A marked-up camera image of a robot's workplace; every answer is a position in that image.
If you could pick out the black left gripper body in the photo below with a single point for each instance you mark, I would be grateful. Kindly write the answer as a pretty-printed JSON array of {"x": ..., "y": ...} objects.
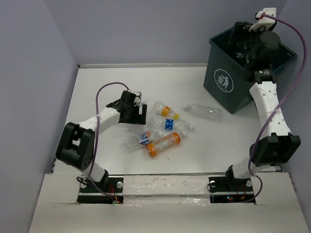
[{"x": 132, "y": 109}]

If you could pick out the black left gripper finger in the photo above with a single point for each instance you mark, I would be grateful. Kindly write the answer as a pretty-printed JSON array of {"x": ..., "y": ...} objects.
[
  {"x": 128, "y": 118},
  {"x": 141, "y": 114}
]

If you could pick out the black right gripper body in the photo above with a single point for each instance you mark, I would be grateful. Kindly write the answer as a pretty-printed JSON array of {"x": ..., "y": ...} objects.
[{"x": 249, "y": 37}]

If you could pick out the clear ribbed bottle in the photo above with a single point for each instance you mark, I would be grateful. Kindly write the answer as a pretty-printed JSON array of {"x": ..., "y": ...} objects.
[{"x": 240, "y": 54}]

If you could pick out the bottle blue orange white label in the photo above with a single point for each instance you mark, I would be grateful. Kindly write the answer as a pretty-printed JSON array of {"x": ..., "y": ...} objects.
[{"x": 138, "y": 141}]

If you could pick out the large orange label bottle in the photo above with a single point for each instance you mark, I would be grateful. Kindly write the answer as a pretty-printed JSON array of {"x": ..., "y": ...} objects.
[{"x": 159, "y": 146}]

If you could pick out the clear bottle white cap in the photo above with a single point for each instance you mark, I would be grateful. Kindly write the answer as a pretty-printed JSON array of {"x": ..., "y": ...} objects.
[{"x": 137, "y": 128}]

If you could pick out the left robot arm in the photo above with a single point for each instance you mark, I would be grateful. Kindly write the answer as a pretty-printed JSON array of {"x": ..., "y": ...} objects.
[{"x": 78, "y": 140}]

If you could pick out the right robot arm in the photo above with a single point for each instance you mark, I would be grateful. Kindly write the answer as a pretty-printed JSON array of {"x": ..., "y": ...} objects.
[{"x": 275, "y": 143}]

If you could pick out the dark green plastic bin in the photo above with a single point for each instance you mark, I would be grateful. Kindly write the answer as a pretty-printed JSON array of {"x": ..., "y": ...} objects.
[{"x": 229, "y": 79}]

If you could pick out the small bottle yellow cap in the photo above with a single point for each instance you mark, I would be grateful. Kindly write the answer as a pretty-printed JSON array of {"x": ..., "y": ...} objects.
[{"x": 165, "y": 111}]

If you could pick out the clear bottle blue label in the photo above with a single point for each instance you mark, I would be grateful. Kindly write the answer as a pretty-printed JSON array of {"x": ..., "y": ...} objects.
[{"x": 161, "y": 123}]

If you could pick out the large clear unlabeled bottle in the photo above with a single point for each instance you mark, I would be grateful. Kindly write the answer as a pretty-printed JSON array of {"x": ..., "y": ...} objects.
[{"x": 202, "y": 111}]

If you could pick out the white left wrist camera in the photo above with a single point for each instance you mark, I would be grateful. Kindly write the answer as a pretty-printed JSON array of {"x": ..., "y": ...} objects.
[{"x": 137, "y": 98}]

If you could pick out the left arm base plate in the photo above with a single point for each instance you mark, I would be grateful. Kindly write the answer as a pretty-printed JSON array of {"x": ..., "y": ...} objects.
[{"x": 88, "y": 194}]

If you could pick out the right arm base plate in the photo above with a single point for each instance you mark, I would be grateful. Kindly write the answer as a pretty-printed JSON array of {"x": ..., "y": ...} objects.
[{"x": 222, "y": 191}]

